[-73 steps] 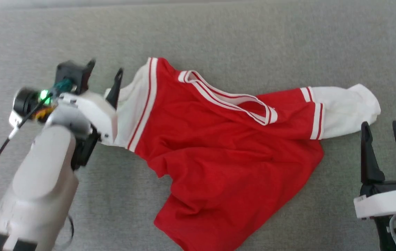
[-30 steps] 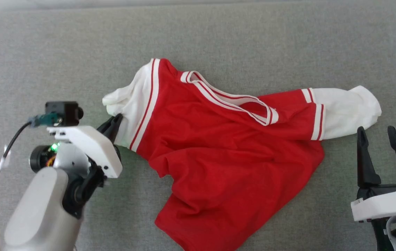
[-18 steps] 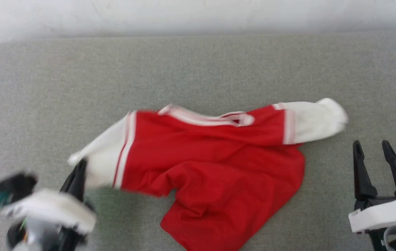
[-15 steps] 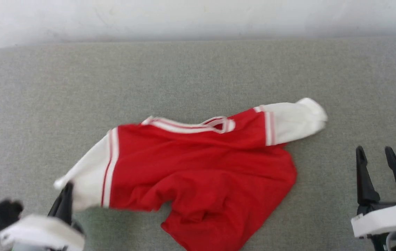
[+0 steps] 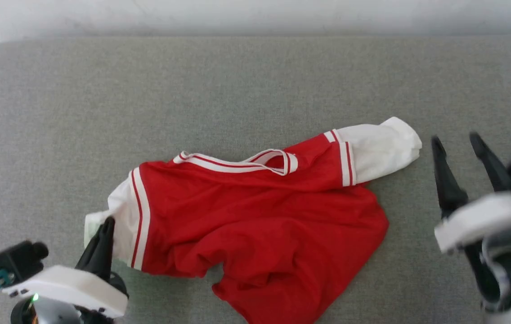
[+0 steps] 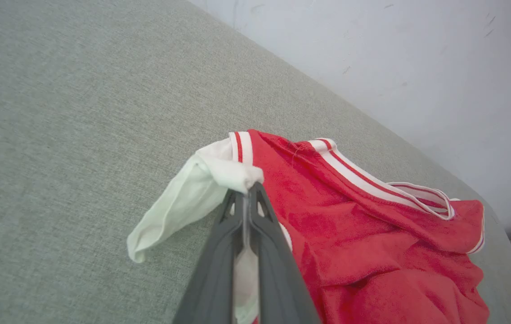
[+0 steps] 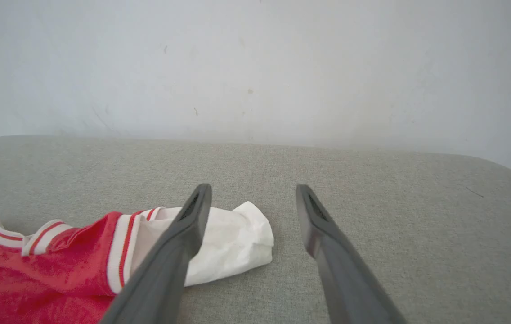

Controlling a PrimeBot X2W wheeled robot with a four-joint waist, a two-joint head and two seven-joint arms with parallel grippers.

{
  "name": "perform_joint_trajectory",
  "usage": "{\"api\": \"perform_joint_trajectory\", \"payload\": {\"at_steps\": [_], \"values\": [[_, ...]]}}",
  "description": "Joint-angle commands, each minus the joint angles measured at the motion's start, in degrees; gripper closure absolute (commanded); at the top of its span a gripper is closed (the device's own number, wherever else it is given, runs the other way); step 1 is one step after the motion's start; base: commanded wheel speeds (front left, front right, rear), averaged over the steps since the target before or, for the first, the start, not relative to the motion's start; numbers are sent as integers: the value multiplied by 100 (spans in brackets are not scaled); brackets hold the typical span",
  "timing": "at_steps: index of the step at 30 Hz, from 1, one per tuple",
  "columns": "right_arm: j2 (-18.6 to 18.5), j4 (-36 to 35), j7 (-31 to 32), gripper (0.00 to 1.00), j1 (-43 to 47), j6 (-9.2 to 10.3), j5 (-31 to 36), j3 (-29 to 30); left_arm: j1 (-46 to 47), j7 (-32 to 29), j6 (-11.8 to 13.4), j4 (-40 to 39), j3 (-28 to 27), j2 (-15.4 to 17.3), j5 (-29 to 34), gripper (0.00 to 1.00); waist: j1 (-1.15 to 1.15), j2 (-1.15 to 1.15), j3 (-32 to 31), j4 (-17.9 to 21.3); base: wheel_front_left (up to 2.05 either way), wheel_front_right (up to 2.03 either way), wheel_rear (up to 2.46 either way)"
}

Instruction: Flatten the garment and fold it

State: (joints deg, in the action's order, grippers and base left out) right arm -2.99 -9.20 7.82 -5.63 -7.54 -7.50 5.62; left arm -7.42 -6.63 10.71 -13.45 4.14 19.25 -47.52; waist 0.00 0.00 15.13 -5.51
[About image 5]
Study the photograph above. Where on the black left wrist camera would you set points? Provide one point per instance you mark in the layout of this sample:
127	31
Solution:
17	261

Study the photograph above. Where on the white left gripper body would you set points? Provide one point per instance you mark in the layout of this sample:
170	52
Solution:
66	283

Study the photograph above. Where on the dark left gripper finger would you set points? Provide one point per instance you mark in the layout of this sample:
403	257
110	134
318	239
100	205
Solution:
100	252

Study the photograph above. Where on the red and white jersey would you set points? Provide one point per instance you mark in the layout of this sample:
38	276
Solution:
260	211

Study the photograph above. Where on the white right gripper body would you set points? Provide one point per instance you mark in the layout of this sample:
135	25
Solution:
485	218

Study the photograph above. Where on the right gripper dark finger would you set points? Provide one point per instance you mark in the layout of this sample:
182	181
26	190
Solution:
494	166
449	189

